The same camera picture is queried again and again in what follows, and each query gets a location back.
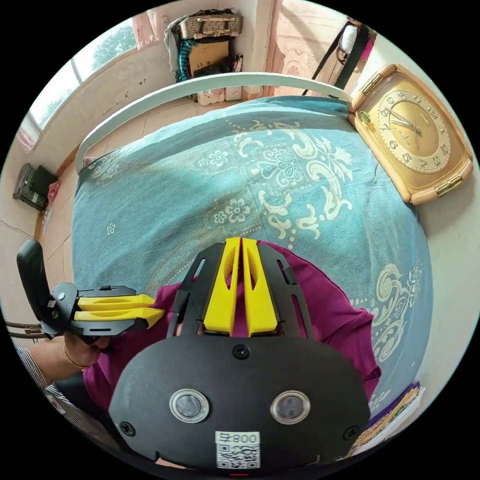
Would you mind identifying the pink curtain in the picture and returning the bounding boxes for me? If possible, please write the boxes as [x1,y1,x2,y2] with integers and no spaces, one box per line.
[131,9,170,52]

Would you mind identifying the person's body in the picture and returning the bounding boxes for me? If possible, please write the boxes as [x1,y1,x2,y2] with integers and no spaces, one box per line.
[15,345,127,453]

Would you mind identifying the bed with teal patterned sheet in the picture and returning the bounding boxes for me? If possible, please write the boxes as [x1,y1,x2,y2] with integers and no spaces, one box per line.
[71,70,431,415]

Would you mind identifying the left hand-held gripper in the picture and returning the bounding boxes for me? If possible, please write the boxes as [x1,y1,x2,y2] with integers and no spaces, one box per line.
[39,281,166,346]

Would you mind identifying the black bag with straps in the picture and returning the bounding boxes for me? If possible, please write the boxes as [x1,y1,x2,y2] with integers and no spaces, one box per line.
[301,16,373,99]

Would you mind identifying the purple short sleeve shirt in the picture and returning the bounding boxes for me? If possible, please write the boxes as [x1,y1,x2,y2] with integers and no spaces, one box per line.
[83,241,382,418]

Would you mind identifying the golden wall clock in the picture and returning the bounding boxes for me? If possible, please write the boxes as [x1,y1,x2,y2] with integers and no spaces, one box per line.
[347,63,475,206]

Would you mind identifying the window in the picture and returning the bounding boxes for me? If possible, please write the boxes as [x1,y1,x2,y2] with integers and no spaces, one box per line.
[28,16,138,131]

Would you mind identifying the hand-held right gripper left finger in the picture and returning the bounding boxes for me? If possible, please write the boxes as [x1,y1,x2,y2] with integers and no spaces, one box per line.
[203,237,242,335]

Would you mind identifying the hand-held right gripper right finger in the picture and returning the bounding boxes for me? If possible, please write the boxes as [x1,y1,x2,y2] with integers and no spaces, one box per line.
[242,237,281,337]

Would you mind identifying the black plastic crate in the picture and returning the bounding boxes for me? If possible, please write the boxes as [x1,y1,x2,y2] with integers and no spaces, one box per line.
[12,162,59,212]

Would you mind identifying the person's left forearm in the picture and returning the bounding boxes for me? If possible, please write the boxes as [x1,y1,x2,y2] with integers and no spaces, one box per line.
[26,338,84,384]

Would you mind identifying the person's left hand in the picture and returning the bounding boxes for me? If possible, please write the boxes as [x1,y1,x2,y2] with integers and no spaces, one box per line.
[62,332,113,370]

